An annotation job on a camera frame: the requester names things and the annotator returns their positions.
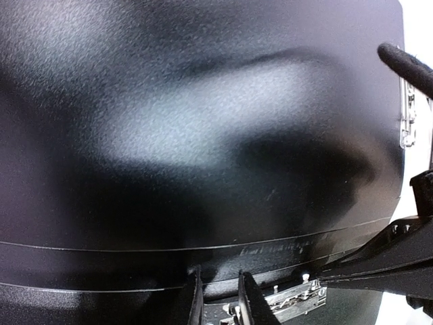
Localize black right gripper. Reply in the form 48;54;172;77
317;170;432;311

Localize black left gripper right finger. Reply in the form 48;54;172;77
238;271;280;325

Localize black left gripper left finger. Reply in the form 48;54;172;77
168;266;204;325

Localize black clip file folder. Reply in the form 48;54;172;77
1;1;405;324

